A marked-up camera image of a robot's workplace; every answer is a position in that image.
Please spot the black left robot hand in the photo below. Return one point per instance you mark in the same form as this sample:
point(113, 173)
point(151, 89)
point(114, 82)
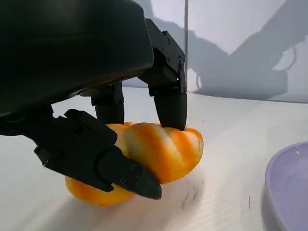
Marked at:
point(72, 48)

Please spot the lilac plate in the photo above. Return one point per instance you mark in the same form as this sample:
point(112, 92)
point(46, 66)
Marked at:
point(288, 185)

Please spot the orange white toy bread roll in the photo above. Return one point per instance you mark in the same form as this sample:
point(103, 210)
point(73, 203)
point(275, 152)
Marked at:
point(163, 154)

